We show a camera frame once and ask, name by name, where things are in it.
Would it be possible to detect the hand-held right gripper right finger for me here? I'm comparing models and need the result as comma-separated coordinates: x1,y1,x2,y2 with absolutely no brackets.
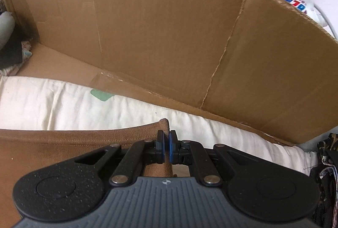
169,130,258,187

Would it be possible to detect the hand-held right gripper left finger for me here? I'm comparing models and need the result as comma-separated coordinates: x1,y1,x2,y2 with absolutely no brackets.
75,130,165,187

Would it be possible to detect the brown printed t-shirt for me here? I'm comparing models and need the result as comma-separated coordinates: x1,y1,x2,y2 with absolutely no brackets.
0,118,175,228

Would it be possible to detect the cream bear print blanket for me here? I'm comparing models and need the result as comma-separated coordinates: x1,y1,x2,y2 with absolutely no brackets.
0,76,317,178

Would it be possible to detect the long folded cardboard sheet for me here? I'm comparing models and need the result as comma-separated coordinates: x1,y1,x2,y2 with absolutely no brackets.
0,0,338,146

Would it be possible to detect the leopard print cloth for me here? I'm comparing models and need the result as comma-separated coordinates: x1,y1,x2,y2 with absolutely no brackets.
317,133,338,165

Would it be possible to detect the dark floral patterned cloth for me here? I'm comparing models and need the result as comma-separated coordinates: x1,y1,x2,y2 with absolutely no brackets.
310,165,338,228

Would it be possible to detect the light floral cloth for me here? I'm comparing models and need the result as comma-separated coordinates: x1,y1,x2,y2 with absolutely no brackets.
20,40,34,60

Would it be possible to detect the black cloth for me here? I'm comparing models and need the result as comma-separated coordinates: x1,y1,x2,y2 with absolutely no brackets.
0,32,27,70

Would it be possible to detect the grey neck pillow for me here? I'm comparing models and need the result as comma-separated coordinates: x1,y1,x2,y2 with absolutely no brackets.
0,11,15,49

